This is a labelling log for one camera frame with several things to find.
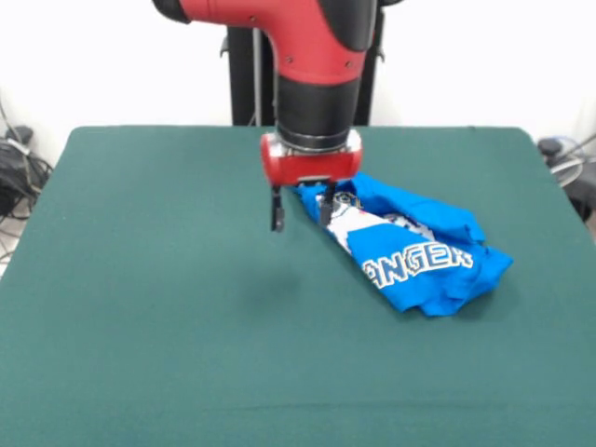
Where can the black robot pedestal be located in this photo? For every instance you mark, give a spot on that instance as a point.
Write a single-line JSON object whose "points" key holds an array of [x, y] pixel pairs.
{"points": [[242, 79]]}

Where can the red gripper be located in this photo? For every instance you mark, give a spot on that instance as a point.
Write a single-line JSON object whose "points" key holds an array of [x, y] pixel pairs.
{"points": [[312, 167]]}

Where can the blue shirt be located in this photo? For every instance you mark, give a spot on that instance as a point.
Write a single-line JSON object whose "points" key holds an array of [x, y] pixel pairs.
{"points": [[419, 279]]}

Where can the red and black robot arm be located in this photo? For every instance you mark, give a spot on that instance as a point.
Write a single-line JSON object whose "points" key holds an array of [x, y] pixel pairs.
{"points": [[316, 51]]}

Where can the dark green table cloth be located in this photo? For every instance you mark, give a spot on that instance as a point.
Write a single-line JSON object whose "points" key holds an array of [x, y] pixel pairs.
{"points": [[139, 326]]}

